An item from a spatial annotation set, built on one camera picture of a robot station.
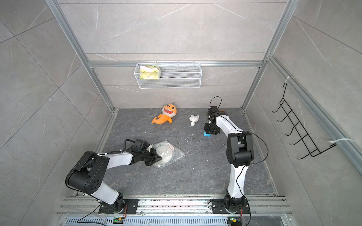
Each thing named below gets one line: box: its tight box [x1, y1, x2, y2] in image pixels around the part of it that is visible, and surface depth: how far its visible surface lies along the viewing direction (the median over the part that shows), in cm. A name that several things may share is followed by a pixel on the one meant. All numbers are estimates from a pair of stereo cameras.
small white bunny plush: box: [189, 114, 200, 127], surface depth 112 cm
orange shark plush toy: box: [151, 103, 177, 125], surface depth 110 cm
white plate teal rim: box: [155, 144, 175, 165], surface depth 93 cm
